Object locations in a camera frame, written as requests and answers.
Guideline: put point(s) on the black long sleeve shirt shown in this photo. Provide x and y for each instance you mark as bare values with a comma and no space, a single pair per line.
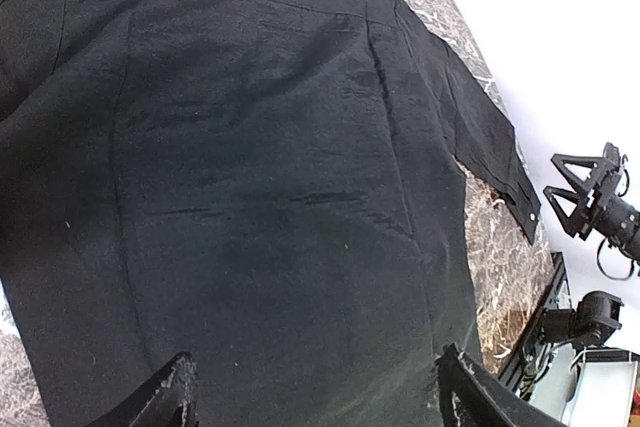
275,186

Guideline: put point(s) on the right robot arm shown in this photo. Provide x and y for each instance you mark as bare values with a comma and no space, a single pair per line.
587,375

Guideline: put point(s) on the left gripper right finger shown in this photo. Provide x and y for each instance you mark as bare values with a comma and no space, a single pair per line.
470,396

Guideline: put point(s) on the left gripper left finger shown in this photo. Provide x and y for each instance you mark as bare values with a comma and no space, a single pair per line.
168,398

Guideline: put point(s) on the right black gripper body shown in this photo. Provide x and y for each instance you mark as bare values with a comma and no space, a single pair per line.
608,212

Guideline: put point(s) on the black front rail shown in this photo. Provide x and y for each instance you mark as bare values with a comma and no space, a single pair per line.
530,358

